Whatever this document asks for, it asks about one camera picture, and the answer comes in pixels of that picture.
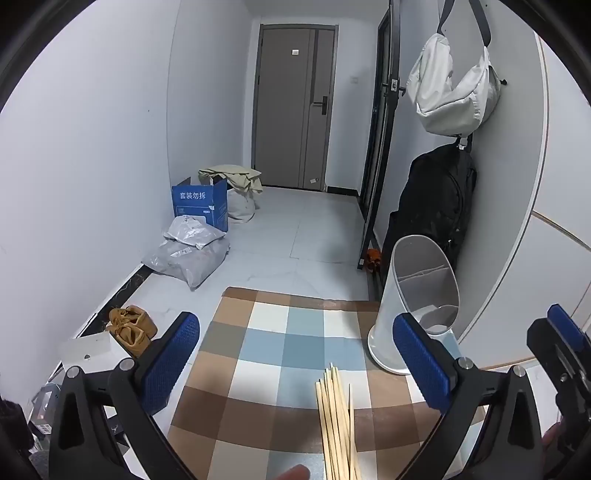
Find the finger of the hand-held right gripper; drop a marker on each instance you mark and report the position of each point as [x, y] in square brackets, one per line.
[564, 323]

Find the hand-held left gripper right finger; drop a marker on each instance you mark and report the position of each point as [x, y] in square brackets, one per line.
[420, 364]

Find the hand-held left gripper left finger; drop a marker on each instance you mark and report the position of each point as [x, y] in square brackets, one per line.
[168, 364]

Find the white utensil holder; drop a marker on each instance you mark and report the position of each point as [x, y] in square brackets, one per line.
[418, 277]

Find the bundle of wooden chopsticks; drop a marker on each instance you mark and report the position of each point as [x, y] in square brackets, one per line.
[334, 424]

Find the person's right hand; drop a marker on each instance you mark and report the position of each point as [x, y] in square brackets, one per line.
[551, 441]

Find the person's left hand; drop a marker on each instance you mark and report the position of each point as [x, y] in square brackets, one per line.
[294, 473]

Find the tan shoe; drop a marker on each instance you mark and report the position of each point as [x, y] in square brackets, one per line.
[141, 321]
[129, 339]

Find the white cardboard box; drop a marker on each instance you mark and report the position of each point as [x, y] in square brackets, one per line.
[92, 353]

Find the large grey mailer bag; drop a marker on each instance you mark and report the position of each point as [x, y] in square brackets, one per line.
[184, 263]

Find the orange and black tool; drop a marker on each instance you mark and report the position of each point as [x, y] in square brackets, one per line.
[372, 259]

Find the checked tablecloth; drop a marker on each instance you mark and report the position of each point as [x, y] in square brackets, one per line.
[295, 350]

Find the small grey mailer bag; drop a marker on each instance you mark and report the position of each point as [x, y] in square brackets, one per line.
[191, 230]

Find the black backpack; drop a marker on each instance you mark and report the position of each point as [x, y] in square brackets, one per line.
[434, 203]

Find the blue cardboard box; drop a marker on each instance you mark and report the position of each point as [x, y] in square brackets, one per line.
[198, 203]

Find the dark cloth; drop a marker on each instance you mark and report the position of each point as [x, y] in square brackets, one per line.
[11, 429]

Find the white sack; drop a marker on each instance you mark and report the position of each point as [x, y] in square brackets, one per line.
[241, 207]

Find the beige cloth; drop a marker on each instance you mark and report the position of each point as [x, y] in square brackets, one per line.
[231, 174]

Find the black framed glass door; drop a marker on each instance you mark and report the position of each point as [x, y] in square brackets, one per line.
[381, 138]

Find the white sling bag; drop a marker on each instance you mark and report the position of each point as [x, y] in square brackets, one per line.
[448, 87]

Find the grey door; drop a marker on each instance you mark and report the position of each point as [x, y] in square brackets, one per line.
[286, 115]

